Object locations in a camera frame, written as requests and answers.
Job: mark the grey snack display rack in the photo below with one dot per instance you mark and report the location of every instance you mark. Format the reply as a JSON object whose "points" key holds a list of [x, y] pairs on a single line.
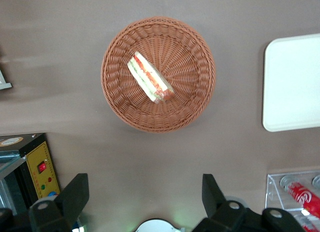
{"points": [[5, 86]]}

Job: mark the black food warmer machine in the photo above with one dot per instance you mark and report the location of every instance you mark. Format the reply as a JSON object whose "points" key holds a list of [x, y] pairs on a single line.
{"points": [[37, 154]]}

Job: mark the clear acrylic bottle rack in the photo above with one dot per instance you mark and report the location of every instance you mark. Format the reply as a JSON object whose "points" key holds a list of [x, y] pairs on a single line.
{"points": [[272, 192]]}

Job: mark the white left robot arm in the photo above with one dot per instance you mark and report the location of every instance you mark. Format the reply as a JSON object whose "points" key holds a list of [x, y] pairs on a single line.
{"points": [[157, 227]]}

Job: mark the beige plastic tray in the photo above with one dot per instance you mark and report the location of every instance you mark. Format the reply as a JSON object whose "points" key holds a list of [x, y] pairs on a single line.
{"points": [[295, 82]]}

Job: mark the triangle sandwich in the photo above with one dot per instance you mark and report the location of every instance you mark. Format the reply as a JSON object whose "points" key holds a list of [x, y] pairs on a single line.
{"points": [[150, 77]]}

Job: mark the red cola bottle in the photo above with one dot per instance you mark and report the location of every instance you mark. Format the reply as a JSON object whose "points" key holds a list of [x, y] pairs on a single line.
{"points": [[303, 195]]}

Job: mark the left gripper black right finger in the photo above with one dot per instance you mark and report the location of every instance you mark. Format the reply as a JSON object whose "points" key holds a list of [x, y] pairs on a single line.
{"points": [[212, 199]]}

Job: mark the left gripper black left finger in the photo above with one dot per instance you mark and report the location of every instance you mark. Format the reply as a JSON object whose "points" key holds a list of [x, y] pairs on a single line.
{"points": [[72, 197]]}

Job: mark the brown round wicker basket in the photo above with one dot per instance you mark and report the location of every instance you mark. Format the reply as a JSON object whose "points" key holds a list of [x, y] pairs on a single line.
{"points": [[180, 54]]}

